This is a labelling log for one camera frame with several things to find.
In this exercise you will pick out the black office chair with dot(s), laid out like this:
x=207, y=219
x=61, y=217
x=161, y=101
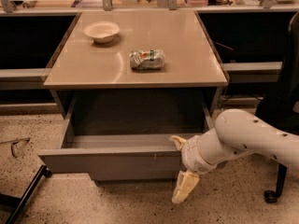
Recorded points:
x=279, y=107

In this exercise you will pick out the crumpled chip bag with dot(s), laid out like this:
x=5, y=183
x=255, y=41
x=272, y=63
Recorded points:
x=147, y=59

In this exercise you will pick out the grey top drawer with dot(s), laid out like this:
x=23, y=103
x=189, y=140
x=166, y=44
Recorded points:
x=125, y=135

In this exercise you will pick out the grey drawer cabinet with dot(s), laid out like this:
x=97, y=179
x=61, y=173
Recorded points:
x=189, y=60

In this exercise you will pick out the white paper bowl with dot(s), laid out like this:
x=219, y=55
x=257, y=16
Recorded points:
x=102, y=31

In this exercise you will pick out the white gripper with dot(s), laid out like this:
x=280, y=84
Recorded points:
x=191, y=155

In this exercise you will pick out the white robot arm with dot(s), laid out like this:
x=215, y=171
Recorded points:
x=236, y=133

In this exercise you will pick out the black metal stand leg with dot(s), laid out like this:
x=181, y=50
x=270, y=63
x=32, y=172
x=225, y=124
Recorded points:
x=16, y=204

